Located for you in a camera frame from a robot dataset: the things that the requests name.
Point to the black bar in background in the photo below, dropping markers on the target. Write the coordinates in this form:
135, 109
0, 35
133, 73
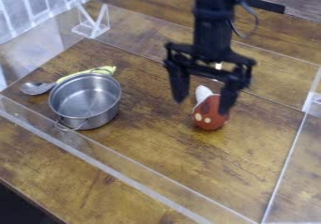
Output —
265, 5

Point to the silver metal pot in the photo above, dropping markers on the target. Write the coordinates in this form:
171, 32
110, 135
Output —
84, 101

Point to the clear acrylic triangular stand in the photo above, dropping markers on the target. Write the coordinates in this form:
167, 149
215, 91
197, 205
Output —
92, 28

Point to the red plush mushroom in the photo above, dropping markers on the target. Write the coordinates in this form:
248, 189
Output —
206, 117

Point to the spoon with yellow-green handle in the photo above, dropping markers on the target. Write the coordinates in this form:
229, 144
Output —
38, 88

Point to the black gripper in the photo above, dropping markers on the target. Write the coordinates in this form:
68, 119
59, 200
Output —
230, 69

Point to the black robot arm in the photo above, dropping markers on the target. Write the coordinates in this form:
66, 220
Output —
214, 26

